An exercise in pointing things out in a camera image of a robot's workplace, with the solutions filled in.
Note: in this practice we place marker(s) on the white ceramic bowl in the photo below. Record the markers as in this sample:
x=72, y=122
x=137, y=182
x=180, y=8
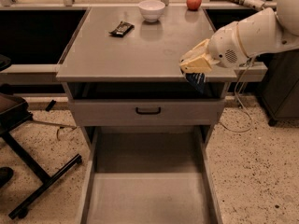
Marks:
x=151, y=10

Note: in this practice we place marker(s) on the black shoe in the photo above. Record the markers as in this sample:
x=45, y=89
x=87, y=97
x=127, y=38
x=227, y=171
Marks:
x=6, y=174

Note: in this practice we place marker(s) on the grey drawer cabinet counter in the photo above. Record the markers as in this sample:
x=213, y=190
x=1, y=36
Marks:
x=142, y=65

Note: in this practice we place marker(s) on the dark cabinet at right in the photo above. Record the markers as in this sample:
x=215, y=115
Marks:
x=279, y=89

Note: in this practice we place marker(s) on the red apple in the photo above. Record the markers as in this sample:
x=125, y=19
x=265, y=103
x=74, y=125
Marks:
x=193, y=4

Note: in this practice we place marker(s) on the grey side rail left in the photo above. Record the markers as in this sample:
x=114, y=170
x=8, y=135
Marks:
x=30, y=74

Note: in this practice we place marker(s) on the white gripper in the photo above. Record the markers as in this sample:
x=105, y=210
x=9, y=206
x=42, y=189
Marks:
x=224, y=48

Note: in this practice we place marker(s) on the blue rxbar wrapper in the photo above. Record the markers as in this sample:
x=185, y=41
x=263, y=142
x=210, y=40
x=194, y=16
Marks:
x=197, y=80

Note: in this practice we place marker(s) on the closed grey drawer front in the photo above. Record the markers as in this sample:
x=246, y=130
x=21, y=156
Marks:
x=122, y=112

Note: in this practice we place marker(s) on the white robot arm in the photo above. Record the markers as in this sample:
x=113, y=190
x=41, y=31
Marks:
x=269, y=30

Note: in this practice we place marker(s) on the open grey drawer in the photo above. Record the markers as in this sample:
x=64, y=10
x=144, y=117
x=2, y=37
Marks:
x=148, y=178

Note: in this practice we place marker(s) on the black drawer handle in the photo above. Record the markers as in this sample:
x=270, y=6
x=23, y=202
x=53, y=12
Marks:
x=148, y=111

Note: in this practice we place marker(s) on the dark snack bar wrapper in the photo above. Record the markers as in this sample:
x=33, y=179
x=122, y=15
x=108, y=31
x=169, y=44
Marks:
x=122, y=29

